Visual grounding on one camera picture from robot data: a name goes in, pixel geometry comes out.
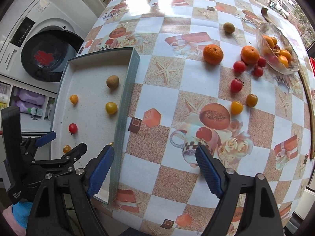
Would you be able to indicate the yellow cherry tomato front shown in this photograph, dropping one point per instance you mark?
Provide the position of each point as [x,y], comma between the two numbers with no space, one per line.
[111,108]

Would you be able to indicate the near brown round fruit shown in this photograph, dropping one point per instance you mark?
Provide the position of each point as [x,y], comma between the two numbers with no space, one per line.
[229,28]

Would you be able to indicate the yellow-green cherry tomato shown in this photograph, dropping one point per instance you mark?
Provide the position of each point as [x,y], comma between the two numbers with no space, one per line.
[252,100]

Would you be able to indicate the yellow cherry tomato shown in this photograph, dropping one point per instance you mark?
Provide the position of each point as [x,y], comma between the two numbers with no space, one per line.
[111,108]
[236,108]

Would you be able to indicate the stemmed red cherry tomato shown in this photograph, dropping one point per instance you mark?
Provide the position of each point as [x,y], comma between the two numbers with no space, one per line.
[236,85]

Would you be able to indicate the front large orange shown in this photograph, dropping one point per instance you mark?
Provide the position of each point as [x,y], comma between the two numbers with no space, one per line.
[213,54]

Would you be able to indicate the purple detergent bottle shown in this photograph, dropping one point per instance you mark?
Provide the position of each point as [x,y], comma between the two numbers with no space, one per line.
[26,100]

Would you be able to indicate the dark red cherry tomato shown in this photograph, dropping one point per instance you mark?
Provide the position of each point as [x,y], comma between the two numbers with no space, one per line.
[258,71]

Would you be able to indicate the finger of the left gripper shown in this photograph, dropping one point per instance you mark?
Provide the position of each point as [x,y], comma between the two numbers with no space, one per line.
[67,159]
[45,139]

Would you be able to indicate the glass fruit bowl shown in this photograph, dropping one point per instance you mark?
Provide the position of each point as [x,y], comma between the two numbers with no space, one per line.
[276,49]

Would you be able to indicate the white cardboard box tray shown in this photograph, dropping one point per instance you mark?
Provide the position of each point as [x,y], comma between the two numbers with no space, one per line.
[81,99]

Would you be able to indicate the large orange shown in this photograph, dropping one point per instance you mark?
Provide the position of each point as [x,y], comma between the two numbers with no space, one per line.
[249,55]
[213,54]

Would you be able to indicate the large red tomato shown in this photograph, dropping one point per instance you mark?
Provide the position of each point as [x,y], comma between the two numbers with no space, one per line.
[72,128]

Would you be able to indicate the red plastic basin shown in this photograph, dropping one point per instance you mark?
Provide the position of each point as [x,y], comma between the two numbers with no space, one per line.
[312,61]

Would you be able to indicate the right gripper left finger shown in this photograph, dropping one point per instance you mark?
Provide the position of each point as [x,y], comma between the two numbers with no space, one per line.
[49,215]

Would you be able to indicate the brown longan fruit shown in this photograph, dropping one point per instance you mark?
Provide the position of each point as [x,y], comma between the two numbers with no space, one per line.
[112,82]

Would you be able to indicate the checkered fruit-print tablecloth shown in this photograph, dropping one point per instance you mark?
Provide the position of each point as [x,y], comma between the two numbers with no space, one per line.
[179,101]

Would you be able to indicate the amber cherry tomato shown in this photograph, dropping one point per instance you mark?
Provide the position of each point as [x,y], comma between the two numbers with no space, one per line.
[66,149]

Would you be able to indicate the white washing machine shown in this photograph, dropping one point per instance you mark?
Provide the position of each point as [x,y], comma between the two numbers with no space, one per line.
[37,40]

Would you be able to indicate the rear large orange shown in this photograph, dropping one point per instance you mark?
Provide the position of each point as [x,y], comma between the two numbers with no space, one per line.
[249,55]

